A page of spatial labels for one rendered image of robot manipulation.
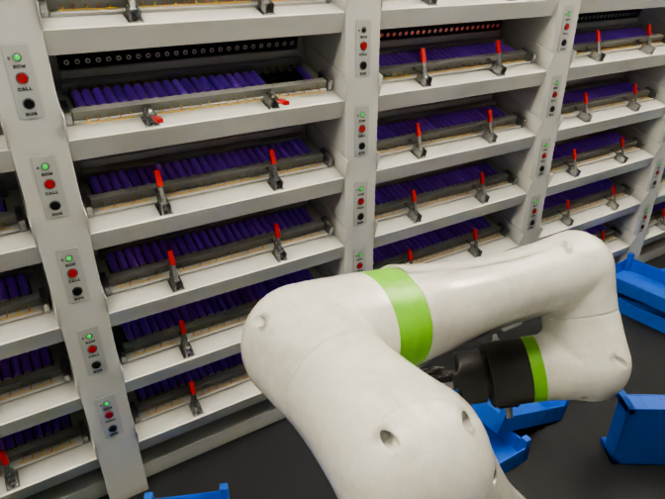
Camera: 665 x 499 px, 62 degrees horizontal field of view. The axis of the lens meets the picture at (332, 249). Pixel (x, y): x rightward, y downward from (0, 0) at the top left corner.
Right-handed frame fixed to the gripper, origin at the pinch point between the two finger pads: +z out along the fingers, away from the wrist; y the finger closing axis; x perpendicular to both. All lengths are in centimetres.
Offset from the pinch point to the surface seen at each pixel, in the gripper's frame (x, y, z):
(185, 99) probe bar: 61, 22, 27
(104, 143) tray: 51, 13, 40
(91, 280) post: 27, 24, 52
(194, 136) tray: 53, 24, 26
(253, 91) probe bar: 63, 30, 14
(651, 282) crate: 10, 151, -108
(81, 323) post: 19, 27, 57
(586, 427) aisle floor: -29, 94, -57
